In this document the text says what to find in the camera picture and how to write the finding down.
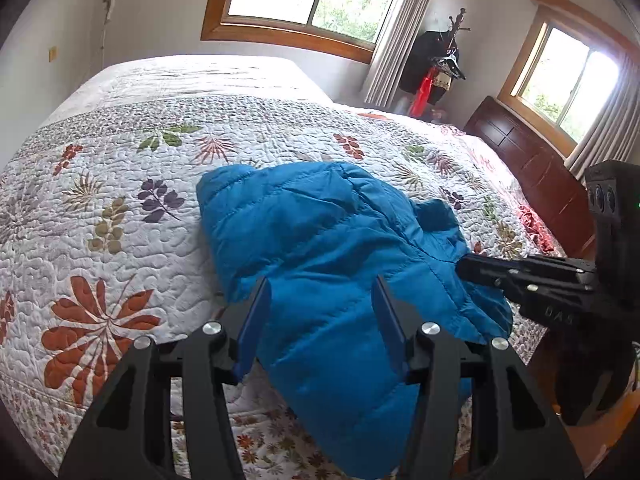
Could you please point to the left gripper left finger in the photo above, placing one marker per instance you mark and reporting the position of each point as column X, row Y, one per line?
column 126, row 431

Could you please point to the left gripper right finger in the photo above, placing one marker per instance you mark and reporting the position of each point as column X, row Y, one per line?
column 515, row 433

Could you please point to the blue puffer jacket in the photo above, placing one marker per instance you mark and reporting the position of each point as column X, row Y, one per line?
column 321, row 233

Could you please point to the dark clothes on rack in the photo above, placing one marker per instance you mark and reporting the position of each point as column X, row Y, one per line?
column 436, row 51

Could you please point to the dark wooden headboard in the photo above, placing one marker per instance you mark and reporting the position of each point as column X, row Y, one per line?
column 553, row 192

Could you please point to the floral quilted bedspread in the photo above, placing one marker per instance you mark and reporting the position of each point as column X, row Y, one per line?
column 99, row 221

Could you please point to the red hanging garment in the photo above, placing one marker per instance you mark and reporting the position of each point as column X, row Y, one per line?
column 420, row 102

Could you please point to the wooden coat rack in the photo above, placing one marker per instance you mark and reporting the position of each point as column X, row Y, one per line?
column 456, row 26

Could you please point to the grey striped curtain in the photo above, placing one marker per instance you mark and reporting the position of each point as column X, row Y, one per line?
column 391, row 51

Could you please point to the large wooden framed window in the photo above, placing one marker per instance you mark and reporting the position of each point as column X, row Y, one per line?
column 346, row 28

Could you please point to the yellow wall switch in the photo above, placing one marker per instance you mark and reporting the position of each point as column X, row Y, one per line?
column 52, row 54

